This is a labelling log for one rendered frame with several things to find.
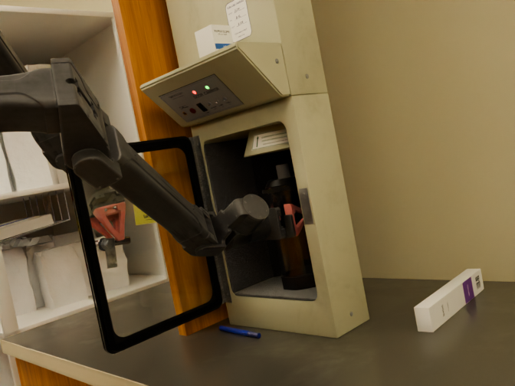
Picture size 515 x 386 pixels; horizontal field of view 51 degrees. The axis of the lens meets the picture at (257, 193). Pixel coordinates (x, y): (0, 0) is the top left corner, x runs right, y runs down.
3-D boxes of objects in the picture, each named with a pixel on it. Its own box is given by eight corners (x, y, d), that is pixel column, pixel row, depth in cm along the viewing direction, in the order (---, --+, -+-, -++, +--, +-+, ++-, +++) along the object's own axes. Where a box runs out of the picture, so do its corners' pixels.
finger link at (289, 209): (290, 200, 119) (259, 208, 113) (313, 197, 114) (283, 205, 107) (295, 230, 119) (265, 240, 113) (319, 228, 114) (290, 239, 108)
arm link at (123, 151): (50, 105, 71) (60, 171, 66) (87, 86, 70) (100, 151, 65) (185, 221, 108) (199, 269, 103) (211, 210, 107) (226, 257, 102)
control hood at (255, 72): (189, 126, 124) (181, 83, 123) (292, 95, 100) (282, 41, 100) (147, 132, 116) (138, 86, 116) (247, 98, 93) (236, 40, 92)
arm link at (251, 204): (182, 218, 105) (192, 256, 101) (206, 184, 98) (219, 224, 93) (234, 218, 112) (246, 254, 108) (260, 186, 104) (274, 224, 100)
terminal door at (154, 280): (224, 305, 124) (189, 135, 122) (107, 357, 102) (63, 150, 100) (221, 305, 125) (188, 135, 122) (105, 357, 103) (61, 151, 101)
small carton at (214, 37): (219, 63, 108) (213, 33, 108) (236, 56, 105) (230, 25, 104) (200, 63, 105) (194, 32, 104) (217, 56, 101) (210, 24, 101)
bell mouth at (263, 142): (281, 151, 131) (277, 129, 130) (339, 139, 118) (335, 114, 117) (227, 161, 118) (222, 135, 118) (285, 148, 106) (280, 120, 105)
